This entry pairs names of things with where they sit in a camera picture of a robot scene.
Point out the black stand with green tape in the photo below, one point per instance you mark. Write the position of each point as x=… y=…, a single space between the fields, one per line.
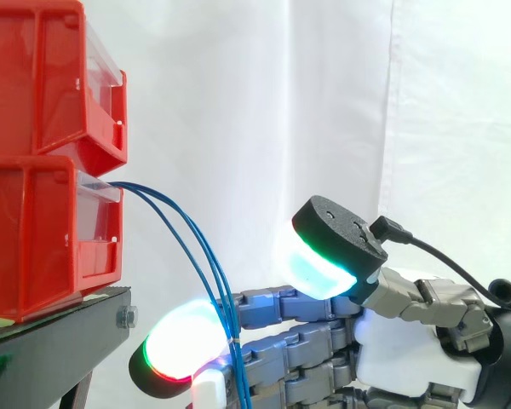
x=68 y=324

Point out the red plastic bin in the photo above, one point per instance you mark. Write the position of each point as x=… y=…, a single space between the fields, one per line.
x=25 y=238
x=17 y=76

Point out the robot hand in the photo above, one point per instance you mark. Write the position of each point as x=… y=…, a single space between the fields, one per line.
x=400 y=345

